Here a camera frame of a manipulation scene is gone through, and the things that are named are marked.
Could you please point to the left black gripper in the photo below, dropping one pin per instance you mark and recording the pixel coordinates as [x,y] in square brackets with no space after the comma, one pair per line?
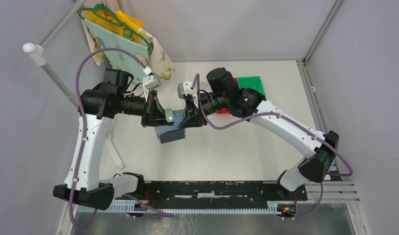
[154,114]

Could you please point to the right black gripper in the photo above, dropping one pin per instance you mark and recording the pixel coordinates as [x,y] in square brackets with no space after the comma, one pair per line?
[193,113]

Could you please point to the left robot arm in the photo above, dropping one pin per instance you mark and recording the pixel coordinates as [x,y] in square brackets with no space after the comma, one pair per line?
[82,185]

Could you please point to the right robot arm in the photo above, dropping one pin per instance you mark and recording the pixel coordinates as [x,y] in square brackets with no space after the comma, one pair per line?
[247,104]

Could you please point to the red plastic bin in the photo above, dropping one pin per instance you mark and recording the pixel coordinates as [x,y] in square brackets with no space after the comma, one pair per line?
[225,111]

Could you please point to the green plastic bin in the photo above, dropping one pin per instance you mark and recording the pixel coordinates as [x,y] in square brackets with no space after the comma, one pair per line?
[253,82]

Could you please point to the light blue printed cloth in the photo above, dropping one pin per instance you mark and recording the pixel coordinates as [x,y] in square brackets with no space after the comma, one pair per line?
[135,65]

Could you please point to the yellow cloth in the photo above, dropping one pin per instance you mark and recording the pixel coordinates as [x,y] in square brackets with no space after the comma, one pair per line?
[117,22]

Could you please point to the green clothes hanger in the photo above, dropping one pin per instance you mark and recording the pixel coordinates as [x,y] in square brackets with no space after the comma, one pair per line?
[141,32]

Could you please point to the white clothes rack pole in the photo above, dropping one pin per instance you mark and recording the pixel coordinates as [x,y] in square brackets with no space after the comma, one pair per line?
[36,54]

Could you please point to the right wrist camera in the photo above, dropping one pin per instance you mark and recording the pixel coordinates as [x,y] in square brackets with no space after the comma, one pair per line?
[186,89]

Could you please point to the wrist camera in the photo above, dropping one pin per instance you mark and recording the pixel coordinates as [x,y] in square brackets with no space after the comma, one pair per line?
[186,89]
[150,82]

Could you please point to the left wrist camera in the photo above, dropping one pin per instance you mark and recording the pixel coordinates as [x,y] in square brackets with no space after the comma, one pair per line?
[150,82]

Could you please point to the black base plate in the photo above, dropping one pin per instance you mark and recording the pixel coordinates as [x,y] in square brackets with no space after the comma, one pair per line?
[216,194]

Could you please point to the aluminium frame rail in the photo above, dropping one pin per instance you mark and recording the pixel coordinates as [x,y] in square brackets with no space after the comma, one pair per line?
[342,191]

